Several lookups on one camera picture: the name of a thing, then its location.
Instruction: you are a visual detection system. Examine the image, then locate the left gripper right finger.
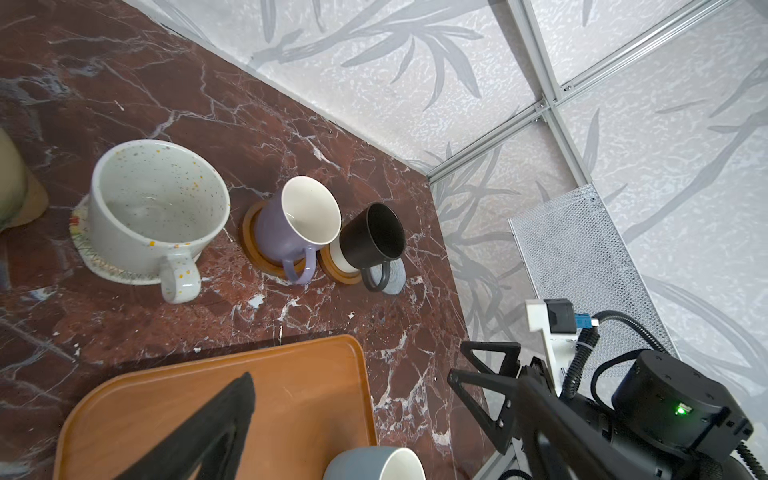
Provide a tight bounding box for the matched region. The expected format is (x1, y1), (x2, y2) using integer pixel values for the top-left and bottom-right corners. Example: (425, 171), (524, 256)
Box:
(512, 377), (655, 480)

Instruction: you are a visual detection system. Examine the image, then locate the woven patterned round coaster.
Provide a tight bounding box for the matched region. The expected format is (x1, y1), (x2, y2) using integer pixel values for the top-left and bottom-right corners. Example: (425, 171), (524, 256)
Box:
(69, 194), (161, 286)

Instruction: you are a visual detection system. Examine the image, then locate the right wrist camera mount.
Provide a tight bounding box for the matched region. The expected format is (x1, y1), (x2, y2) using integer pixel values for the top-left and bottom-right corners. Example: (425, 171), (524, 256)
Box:
(525, 299), (599, 394)

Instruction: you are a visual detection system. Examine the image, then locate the orange brown tray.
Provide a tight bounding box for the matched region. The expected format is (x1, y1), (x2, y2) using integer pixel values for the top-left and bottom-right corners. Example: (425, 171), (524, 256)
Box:
(53, 335), (377, 479)

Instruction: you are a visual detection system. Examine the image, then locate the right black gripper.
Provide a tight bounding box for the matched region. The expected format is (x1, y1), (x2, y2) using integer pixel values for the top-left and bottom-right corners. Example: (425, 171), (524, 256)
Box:
(446, 340), (661, 480)

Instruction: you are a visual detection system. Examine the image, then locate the white speckled mug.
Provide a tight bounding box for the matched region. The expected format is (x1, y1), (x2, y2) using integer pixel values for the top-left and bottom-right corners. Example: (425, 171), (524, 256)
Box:
(87, 139), (231, 304)

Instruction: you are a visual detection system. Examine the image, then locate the grey round coaster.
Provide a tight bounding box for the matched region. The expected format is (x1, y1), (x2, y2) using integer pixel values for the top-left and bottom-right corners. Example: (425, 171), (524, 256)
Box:
(369, 259), (407, 296)

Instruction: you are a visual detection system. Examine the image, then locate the purple mug white inside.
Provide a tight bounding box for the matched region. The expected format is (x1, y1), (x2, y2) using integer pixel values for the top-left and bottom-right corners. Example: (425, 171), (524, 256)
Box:
(268, 176), (342, 266)

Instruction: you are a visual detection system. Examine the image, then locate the wooden round coaster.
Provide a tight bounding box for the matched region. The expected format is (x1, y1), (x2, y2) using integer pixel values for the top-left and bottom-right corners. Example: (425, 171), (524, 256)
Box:
(319, 246), (362, 285)
(243, 196), (316, 285)

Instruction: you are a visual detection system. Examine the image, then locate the beige ceramic mug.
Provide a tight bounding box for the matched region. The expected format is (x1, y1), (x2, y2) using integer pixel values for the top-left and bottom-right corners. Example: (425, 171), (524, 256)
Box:
(0, 130), (28, 230)

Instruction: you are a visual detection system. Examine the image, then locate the black mug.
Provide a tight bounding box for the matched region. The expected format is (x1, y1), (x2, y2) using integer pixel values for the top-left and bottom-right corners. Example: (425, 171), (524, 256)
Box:
(329, 203), (406, 292)

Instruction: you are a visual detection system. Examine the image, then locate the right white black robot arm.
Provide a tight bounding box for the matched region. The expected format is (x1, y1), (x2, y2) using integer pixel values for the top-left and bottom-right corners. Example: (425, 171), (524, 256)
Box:
(448, 299), (767, 479)

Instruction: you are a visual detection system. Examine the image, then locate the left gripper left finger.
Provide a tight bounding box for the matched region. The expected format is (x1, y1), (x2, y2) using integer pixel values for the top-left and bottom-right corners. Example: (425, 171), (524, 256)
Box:
(118, 373), (256, 479)

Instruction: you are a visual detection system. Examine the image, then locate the cork flower shaped coaster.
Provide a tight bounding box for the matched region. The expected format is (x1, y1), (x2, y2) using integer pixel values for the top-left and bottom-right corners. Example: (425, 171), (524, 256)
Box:
(6, 170), (49, 229)

